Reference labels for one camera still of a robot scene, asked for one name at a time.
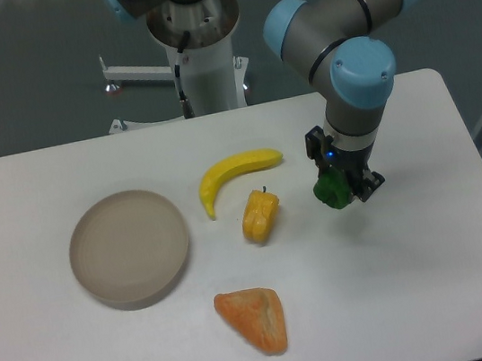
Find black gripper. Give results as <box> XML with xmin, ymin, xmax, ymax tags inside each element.
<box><xmin>304</xmin><ymin>126</ymin><xmax>384</xmax><ymax>202</ymax></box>

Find green pepper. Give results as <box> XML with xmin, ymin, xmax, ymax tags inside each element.
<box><xmin>313</xmin><ymin>169</ymin><xmax>353</xmax><ymax>210</ymax></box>

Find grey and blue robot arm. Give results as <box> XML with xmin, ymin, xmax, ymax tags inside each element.
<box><xmin>105</xmin><ymin>0</ymin><xmax>418</xmax><ymax>209</ymax></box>

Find yellow bell pepper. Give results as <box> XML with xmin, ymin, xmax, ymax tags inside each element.
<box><xmin>242</xmin><ymin>186</ymin><xmax>280</xmax><ymax>244</ymax></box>

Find beige round plate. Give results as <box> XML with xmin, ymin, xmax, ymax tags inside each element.
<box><xmin>69</xmin><ymin>189</ymin><xmax>189</xmax><ymax>311</ymax></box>

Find yellow banana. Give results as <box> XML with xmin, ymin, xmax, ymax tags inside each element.
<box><xmin>198</xmin><ymin>148</ymin><xmax>283</xmax><ymax>220</ymax></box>

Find orange triangular bread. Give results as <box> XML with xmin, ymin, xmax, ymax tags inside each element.
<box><xmin>214</xmin><ymin>287</ymin><xmax>288</xmax><ymax>355</ymax></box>

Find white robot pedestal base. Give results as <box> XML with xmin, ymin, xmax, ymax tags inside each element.
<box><xmin>100</xmin><ymin>0</ymin><xmax>249</xmax><ymax>119</ymax></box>

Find black cable on pedestal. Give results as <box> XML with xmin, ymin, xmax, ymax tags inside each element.
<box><xmin>166</xmin><ymin>30</ymin><xmax>203</xmax><ymax>120</ymax></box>

